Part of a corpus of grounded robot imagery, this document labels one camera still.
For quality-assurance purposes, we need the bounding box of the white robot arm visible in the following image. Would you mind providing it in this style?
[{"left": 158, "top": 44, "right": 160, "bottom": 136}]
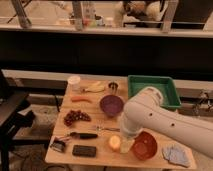
[{"left": 119, "top": 86, "right": 213, "bottom": 158}]

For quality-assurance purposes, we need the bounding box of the red bowl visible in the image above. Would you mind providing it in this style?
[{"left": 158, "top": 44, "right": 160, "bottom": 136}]
[{"left": 132, "top": 131, "right": 158, "bottom": 161}]

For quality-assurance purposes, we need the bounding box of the purple bowl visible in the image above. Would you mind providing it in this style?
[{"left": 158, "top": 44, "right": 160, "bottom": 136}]
[{"left": 99, "top": 95, "right": 124, "bottom": 117}]

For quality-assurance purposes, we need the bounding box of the yellow apple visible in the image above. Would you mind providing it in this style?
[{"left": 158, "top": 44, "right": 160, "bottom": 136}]
[{"left": 108, "top": 135, "right": 121, "bottom": 151}]

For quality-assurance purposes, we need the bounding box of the metal fork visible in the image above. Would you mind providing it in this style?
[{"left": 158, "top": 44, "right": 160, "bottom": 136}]
[{"left": 92, "top": 126, "right": 120, "bottom": 132}]

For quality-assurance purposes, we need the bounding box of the wooden table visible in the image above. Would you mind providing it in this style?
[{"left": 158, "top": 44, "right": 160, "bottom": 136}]
[{"left": 45, "top": 85, "right": 197, "bottom": 171}]

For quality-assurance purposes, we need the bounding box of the black rectangular block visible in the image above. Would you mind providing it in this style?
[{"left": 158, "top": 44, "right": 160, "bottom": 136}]
[{"left": 72, "top": 145, "right": 97, "bottom": 157}]

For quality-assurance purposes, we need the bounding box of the blue cloth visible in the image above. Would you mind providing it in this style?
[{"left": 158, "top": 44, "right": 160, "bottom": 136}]
[{"left": 162, "top": 144, "right": 190, "bottom": 168}]

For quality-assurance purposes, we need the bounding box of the small metal cup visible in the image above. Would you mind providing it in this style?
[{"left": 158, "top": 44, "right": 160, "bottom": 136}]
[{"left": 108, "top": 82, "right": 118, "bottom": 91}]

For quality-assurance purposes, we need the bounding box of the bunch of dark grapes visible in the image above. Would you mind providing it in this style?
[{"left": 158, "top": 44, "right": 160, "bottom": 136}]
[{"left": 64, "top": 110, "right": 91, "bottom": 127}]

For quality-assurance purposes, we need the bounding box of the yellow banana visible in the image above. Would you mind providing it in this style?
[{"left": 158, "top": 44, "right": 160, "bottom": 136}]
[{"left": 83, "top": 81, "right": 105, "bottom": 93}]

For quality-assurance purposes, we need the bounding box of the orange carrot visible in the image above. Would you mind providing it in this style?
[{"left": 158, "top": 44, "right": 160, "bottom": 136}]
[{"left": 70, "top": 96, "right": 92, "bottom": 103}]

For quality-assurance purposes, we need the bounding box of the green plastic tray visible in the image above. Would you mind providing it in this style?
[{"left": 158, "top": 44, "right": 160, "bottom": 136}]
[{"left": 127, "top": 74, "right": 183, "bottom": 112}]

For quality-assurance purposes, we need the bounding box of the white cup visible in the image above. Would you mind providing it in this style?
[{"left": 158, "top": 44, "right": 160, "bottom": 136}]
[{"left": 67, "top": 75, "right": 81, "bottom": 91}]

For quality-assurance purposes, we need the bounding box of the black chair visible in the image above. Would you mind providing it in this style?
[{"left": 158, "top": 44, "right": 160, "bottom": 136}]
[{"left": 0, "top": 70, "right": 35, "bottom": 171}]

